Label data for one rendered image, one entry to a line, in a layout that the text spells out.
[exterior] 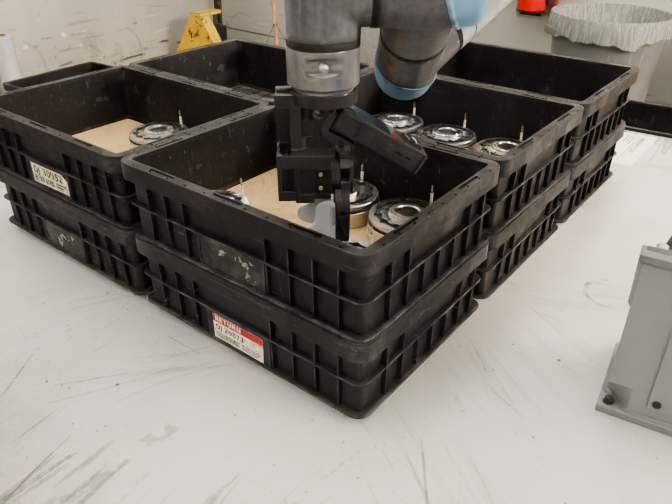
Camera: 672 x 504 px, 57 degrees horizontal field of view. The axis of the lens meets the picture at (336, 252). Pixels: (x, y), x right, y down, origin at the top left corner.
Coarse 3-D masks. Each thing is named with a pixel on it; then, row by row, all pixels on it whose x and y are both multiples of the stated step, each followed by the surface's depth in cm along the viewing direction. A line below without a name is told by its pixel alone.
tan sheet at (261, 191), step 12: (276, 168) 103; (252, 180) 99; (264, 180) 99; (276, 180) 99; (240, 192) 95; (252, 192) 95; (264, 192) 95; (276, 192) 95; (252, 204) 91; (264, 204) 91; (276, 204) 91; (288, 204) 91; (300, 204) 91; (288, 216) 88; (360, 228) 85; (360, 240) 82
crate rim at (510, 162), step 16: (448, 80) 112; (512, 96) 105; (528, 96) 103; (576, 112) 96; (544, 128) 90; (560, 128) 92; (432, 144) 85; (448, 144) 85; (528, 144) 85; (544, 144) 89; (496, 160) 80; (512, 160) 81; (528, 160) 86
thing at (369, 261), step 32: (224, 128) 92; (128, 160) 80; (480, 160) 80; (160, 192) 76; (192, 192) 72; (448, 192) 72; (480, 192) 76; (256, 224) 67; (288, 224) 65; (416, 224) 65; (320, 256) 63; (352, 256) 60; (384, 256) 61
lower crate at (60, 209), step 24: (0, 168) 105; (24, 192) 102; (48, 192) 97; (24, 216) 109; (48, 216) 103; (72, 216) 94; (96, 216) 90; (48, 240) 105; (72, 240) 99; (96, 240) 95; (120, 240) 88; (96, 264) 99; (120, 264) 94; (144, 264) 90; (144, 288) 93
